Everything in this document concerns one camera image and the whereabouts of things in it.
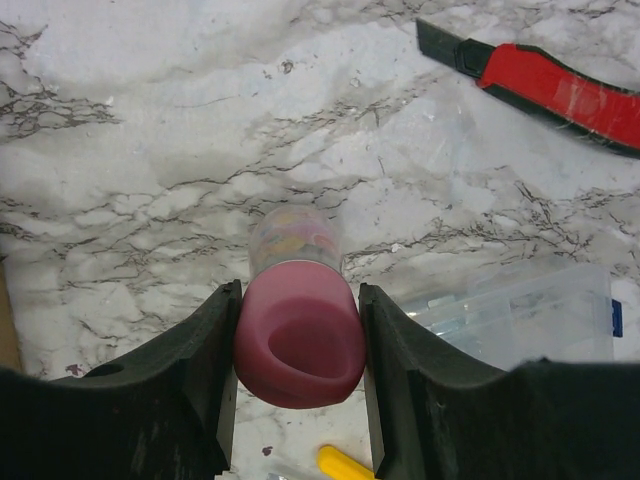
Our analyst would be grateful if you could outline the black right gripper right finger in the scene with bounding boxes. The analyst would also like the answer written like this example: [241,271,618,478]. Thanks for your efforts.
[359,284,639,479]

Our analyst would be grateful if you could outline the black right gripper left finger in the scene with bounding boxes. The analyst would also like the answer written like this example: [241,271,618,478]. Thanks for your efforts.
[1,281,241,479]

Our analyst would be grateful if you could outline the clear bottle pink cap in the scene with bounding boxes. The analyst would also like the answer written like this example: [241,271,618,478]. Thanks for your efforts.
[233,205,366,409]

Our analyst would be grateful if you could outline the brown cardboard express box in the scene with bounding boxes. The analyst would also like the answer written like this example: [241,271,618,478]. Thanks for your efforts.
[0,267,24,373]

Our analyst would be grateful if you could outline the red black utility knife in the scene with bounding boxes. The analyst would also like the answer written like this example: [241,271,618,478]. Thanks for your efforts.
[416,19,639,159]

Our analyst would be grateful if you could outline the clear plastic parts box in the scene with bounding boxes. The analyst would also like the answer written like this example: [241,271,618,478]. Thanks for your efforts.
[398,257,623,370]

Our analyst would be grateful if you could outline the yellow handled screwdriver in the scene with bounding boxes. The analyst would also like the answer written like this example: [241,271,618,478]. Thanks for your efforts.
[316,445,376,480]

